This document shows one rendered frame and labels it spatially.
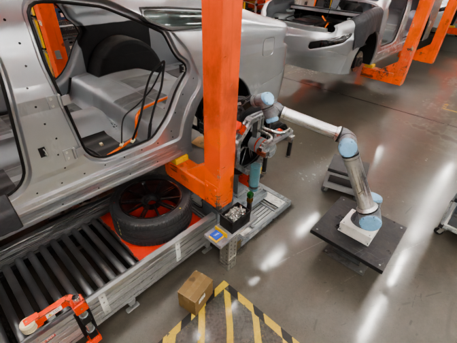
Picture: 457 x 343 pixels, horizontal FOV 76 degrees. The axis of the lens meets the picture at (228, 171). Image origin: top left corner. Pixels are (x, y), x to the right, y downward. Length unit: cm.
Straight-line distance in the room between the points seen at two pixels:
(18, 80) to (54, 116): 24
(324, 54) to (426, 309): 341
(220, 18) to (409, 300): 243
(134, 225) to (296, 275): 137
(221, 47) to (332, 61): 326
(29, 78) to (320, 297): 239
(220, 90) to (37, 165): 114
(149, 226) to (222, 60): 127
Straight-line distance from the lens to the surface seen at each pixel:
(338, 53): 483
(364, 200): 233
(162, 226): 231
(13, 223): 212
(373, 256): 260
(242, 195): 292
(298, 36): 488
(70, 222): 276
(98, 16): 387
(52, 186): 211
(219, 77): 178
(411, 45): 563
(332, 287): 268
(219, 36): 173
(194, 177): 239
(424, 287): 303
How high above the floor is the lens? 211
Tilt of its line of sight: 36 degrees down
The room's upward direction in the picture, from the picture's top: 2 degrees clockwise
